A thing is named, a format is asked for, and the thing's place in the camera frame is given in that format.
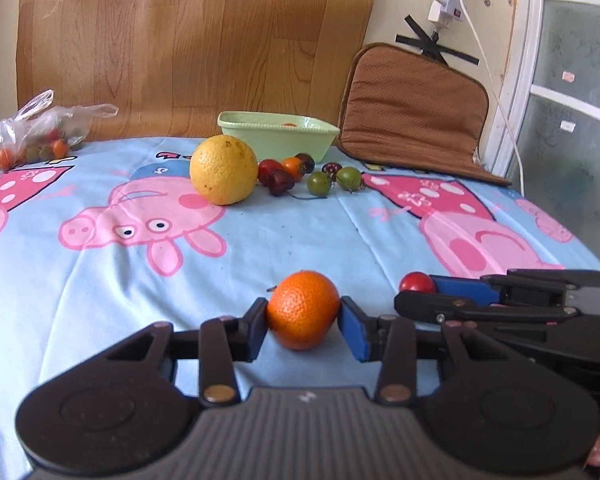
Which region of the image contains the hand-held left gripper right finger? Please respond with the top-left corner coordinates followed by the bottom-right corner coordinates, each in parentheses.
top-left (338, 296), bottom-right (519, 406)

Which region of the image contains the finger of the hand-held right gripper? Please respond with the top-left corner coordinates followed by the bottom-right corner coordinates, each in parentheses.
top-left (394, 291), bottom-right (583, 326)
top-left (430, 268), bottom-right (600, 309)

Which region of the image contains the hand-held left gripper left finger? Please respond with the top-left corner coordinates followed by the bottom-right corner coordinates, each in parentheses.
top-left (105, 297), bottom-right (270, 409)

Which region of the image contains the small orange mandarin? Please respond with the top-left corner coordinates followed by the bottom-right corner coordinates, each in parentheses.
top-left (266, 270), bottom-right (341, 351)

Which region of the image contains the green cherry tomato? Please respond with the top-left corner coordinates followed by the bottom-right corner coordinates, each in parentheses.
top-left (307, 171), bottom-right (333, 197)
top-left (336, 166), bottom-right (365, 194)

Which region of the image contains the dark red cherry tomato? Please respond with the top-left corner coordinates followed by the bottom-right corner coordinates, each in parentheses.
top-left (267, 170), bottom-right (296, 197)

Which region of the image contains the large yellow orange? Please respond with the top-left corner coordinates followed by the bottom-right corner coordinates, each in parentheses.
top-left (189, 135), bottom-right (259, 206)

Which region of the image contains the light green plastic basin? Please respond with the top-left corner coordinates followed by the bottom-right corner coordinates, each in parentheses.
top-left (217, 111), bottom-right (341, 164)

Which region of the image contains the blue cartoon printed blanket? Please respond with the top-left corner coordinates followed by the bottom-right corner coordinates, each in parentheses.
top-left (0, 135), bottom-right (600, 480)

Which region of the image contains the brown seat cushion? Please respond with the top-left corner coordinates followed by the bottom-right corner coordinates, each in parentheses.
top-left (337, 42), bottom-right (514, 187)

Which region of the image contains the black tape cross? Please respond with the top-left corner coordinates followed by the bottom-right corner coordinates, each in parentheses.
top-left (395, 14), bottom-right (481, 67)

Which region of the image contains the white frosted glass door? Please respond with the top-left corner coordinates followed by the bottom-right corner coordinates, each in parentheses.
top-left (480, 0), bottom-right (600, 291)

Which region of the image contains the wood-pattern vinyl sheet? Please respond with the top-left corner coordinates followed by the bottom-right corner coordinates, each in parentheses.
top-left (15, 0), bottom-right (379, 140)

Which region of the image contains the clear plastic bag of tomatoes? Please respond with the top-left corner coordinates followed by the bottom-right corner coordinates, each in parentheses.
top-left (0, 89), bottom-right (120, 177)

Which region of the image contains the white power cable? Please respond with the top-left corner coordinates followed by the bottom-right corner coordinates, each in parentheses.
top-left (454, 0), bottom-right (527, 195)

